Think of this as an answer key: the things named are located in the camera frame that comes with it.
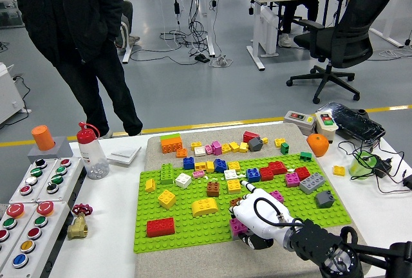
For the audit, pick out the tiny yellow brick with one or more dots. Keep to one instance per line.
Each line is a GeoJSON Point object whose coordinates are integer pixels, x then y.
{"type": "Point", "coordinates": [264, 140]}

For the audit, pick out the flat pink brick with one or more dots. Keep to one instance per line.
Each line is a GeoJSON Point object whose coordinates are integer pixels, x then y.
{"type": "Point", "coordinates": [198, 173]}

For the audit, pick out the red square brick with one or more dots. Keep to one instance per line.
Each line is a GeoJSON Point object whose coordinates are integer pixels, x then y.
{"type": "Point", "coordinates": [265, 174]}
{"type": "Point", "coordinates": [302, 173]}

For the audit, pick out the dark green brick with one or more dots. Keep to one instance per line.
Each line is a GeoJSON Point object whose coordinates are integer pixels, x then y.
{"type": "Point", "coordinates": [284, 148]}
{"type": "Point", "coordinates": [306, 156]}

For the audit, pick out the yellow curved brick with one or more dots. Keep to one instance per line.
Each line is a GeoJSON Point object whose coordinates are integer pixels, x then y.
{"type": "Point", "coordinates": [204, 207]}

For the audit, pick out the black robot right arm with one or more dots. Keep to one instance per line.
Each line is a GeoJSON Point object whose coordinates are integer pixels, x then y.
{"type": "Point", "coordinates": [315, 239]}

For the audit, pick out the white cabinet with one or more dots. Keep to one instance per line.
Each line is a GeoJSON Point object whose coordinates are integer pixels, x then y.
{"type": "Point", "coordinates": [9, 98]}

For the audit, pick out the seated person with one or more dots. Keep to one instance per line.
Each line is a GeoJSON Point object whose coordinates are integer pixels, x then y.
{"type": "Point", "coordinates": [127, 11]}
{"type": "Point", "coordinates": [297, 14]}

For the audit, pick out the black plug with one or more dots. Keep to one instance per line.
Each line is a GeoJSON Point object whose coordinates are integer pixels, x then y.
{"type": "Point", "coordinates": [408, 182]}

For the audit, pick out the narrow yellow brick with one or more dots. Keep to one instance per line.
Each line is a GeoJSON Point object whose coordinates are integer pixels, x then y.
{"type": "Point", "coordinates": [210, 166]}

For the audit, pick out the clear storage case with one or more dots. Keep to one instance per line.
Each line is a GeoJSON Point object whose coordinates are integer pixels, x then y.
{"type": "Point", "coordinates": [9, 14]}

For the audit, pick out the brown square brick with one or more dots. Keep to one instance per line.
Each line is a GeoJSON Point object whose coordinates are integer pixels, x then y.
{"type": "Point", "coordinates": [212, 189]}
{"type": "Point", "coordinates": [235, 201]}

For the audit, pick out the pink square brick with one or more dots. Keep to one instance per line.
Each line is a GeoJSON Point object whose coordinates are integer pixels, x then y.
{"type": "Point", "coordinates": [277, 196]}
{"type": "Point", "coordinates": [237, 225]}
{"type": "Point", "coordinates": [292, 179]}

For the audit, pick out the orange brick with green top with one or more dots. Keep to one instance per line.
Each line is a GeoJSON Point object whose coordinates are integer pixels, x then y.
{"type": "Point", "coordinates": [171, 144]}

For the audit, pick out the yellow square brick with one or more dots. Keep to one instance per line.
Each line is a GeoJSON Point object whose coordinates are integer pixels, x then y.
{"type": "Point", "coordinates": [196, 145]}
{"type": "Point", "coordinates": [279, 142]}
{"type": "Point", "coordinates": [166, 199]}
{"type": "Point", "coordinates": [234, 146]}
{"type": "Point", "coordinates": [233, 187]}
{"type": "Point", "coordinates": [243, 147]}
{"type": "Point", "coordinates": [338, 170]}
{"type": "Point", "coordinates": [234, 166]}
{"type": "Point", "coordinates": [226, 148]}

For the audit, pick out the dark grey sloped brick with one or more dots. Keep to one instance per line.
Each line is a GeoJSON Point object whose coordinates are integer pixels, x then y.
{"type": "Point", "coordinates": [256, 143]}
{"type": "Point", "coordinates": [325, 199]}

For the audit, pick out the lime green tall brick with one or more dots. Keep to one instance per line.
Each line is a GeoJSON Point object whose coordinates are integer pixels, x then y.
{"type": "Point", "coordinates": [167, 173]}

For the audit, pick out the black floor adapter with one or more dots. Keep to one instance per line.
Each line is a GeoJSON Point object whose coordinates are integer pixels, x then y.
{"type": "Point", "coordinates": [202, 58]}

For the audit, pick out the white wall switch plate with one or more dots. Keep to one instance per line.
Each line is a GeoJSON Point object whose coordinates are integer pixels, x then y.
{"type": "Point", "coordinates": [124, 154]}

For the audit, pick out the grey box with blue button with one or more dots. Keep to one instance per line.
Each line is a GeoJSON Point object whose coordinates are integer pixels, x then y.
{"type": "Point", "coordinates": [38, 255]}

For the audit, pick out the white power strip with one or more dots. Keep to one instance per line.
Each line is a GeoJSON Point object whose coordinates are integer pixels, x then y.
{"type": "Point", "coordinates": [220, 61]}

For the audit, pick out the green translucent cup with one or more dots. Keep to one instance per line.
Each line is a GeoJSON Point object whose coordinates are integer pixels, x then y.
{"type": "Point", "coordinates": [357, 170]}

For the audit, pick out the black handheld device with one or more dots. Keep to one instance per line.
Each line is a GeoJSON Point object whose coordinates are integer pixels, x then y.
{"type": "Point", "coordinates": [352, 123]}

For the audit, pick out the blue square brick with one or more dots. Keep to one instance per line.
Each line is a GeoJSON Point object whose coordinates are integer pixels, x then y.
{"type": "Point", "coordinates": [253, 175]}
{"type": "Point", "coordinates": [220, 165]}
{"type": "Point", "coordinates": [189, 163]}

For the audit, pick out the clear bottle red cap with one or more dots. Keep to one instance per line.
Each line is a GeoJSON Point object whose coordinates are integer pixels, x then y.
{"type": "Point", "coordinates": [91, 152]}

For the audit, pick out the grey two-button switch box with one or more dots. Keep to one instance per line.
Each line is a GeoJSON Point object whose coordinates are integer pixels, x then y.
{"type": "Point", "coordinates": [299, 120]}

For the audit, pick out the brass valve red handwheel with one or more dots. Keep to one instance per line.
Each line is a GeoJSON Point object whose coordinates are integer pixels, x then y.
{"type": "Point", "coordinates": [78, 226]}

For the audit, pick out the orange cylinder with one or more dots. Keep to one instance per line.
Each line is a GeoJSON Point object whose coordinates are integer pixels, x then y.
{"type": "Point", "coordinates": [43, 137]}

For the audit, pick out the white red-green button box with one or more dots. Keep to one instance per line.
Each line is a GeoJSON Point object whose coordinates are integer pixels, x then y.
{"type": "Point", "coordinates": [325, 125]}

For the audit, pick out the black power adapter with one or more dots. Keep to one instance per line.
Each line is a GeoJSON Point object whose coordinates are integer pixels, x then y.
{"type": "Point", "coordinates": [383, 165]}

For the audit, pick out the grey emergency-stop button box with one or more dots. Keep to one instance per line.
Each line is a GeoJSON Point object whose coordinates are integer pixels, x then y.
{"type": "Point", "coordinates": [17, 226]}

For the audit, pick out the tall pink brick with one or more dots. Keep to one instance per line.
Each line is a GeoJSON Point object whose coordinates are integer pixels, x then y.
{"type": "Point", "coordinates": [216, 147]}

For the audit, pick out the small pink brick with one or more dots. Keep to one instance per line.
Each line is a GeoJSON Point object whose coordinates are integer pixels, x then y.
{"type": "Point", "coordinates": [208, 149]}

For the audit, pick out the grey square block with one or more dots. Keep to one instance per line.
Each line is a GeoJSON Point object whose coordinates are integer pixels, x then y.
{"type": "Point", "coordinates": [61, 149]}

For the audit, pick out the white computer tower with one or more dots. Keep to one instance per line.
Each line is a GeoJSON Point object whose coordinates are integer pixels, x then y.
{"type": "Point", "coordinates": [268, 33]}

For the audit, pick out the orange fruit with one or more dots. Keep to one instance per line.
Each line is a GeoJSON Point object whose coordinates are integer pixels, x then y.
{"type": "Point", "coordinates": [318, 145]}

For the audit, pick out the grey box with white button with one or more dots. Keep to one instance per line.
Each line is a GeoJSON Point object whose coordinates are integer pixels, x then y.
{"type": "Point", "coordinates": [24, 194]}

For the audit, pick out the small yellow sloped brick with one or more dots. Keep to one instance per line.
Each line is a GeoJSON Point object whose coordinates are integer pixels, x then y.
{"type": "Point", "coordinates": [150, 185]}

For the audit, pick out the flat yellow brick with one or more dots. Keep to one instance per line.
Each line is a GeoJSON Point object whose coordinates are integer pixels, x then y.
{"type": "Point", "coordinates": [200, 166]}

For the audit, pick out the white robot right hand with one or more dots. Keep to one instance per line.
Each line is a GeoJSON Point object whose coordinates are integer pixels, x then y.
{"type": "Point", "coordinates": [257, 217]}

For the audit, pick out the grey box two green buttons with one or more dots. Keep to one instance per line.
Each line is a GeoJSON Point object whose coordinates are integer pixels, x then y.
{"type": "Point", "coordinates": [71, 175]}

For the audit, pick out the green studded baseplate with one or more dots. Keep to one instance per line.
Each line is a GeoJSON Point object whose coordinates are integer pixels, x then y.
{"type": "Point", "coordinates": [193, 226]}

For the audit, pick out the black office chair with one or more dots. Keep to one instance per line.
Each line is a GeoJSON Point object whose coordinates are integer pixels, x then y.
{"type": "Point", "coordinates": [354, 27]}

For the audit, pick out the small orange brick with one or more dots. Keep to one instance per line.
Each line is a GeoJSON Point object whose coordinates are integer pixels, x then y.
{"type": "Point", "coordinates": [181, 153]}

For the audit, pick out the grey-brown mat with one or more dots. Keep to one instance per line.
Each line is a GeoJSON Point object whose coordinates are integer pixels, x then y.
{"type": "Point", "coordinates": [209, 262]}

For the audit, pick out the white square brick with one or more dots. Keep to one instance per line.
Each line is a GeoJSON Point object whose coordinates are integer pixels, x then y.
{"type": "Point", "coordinates": [183, 180]}
{"type": "Point", "coordinates": [199, 151]}
{"type": "Point", "coordinates": [230, 174]}

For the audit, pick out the grey long brick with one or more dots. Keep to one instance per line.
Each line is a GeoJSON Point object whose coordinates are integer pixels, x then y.
{"type": "Point", "coordinates": [311, 183]}

